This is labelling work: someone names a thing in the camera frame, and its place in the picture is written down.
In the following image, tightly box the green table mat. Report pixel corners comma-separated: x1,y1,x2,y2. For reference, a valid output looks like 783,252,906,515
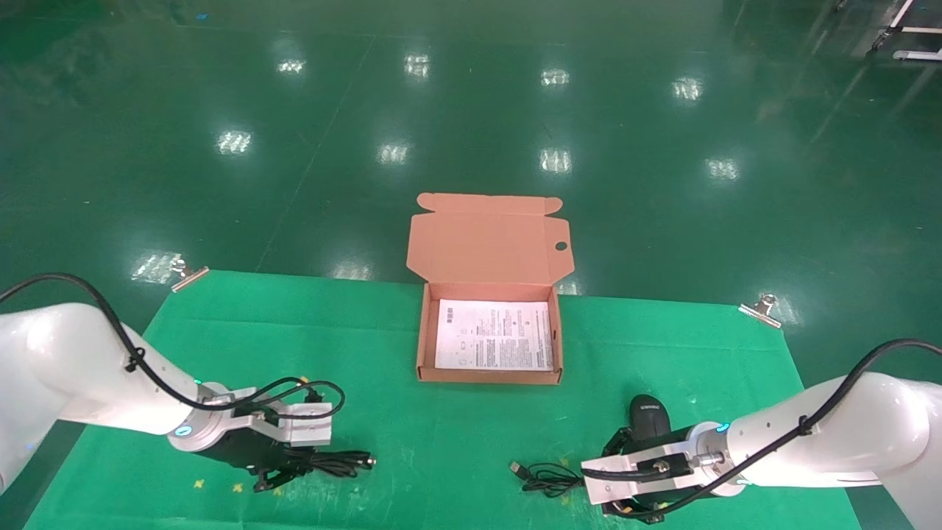
22,270,854,530

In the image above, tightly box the open brown cardboard box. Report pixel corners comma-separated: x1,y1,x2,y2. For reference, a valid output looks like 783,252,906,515
407,193,572,386

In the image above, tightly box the white metal frame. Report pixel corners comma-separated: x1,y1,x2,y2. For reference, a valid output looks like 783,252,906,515
872,0,942,63

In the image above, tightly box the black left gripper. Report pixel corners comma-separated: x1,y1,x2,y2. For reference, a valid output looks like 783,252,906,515
197,425,317,492

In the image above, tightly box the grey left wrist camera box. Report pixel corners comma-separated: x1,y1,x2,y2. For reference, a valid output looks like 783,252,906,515
250,401,333,447

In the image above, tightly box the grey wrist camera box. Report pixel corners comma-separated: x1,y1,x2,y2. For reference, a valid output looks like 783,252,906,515
250,401,333,447
581,440,696,506

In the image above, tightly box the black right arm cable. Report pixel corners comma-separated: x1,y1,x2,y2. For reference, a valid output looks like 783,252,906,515
581,339,942,516

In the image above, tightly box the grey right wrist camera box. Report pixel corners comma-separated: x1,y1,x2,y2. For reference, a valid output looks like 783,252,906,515
581,440,696,506

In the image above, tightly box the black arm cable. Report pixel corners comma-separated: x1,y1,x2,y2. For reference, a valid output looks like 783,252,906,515
0,274,345,422
581,339,942,516

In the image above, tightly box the white printed instruction sheet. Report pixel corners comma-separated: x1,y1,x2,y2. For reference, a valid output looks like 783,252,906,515
434,299,554,372

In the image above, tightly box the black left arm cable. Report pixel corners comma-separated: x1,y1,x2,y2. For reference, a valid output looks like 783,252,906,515
0,274,345,422

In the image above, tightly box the black data cable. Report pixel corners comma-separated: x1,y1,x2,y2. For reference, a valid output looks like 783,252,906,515
283,450,378,479

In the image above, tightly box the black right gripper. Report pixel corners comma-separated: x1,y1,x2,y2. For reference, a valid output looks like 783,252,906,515
601,425,718,526

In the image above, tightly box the silver metal clamp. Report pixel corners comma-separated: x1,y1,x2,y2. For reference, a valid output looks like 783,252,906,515
738,294,782,329
171,258,210,293

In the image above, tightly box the black wired computer mouse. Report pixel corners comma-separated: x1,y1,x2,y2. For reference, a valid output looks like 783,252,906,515
510,395,672,498

